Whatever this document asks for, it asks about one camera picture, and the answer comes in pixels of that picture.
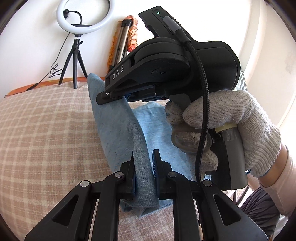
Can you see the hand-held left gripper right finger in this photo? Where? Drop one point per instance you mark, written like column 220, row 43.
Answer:
column 155, row 166

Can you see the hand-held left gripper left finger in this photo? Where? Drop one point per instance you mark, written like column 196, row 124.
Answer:
column 129, row 177

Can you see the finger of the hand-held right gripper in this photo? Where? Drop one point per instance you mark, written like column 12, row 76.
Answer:
column 111, row 97

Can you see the blue denim pants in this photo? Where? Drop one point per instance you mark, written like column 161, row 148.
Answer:
column 115, row 129

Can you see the person's right forearm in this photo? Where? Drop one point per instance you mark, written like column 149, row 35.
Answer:
column 284, row 183

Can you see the person's right hand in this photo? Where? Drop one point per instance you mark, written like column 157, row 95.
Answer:
column 252, row 120

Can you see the folded stand with orange fabric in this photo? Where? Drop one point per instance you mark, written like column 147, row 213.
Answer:
column 133, row 32

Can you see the folded silver tripod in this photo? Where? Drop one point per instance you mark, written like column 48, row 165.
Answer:
column 122, row 44

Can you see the black tripod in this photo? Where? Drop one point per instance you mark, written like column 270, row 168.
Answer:
column 76, row 49

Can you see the beige checked blanket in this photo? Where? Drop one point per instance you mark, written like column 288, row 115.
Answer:
column 46, row 139

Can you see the person's striped clothing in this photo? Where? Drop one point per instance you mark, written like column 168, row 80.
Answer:
column 259, row 206

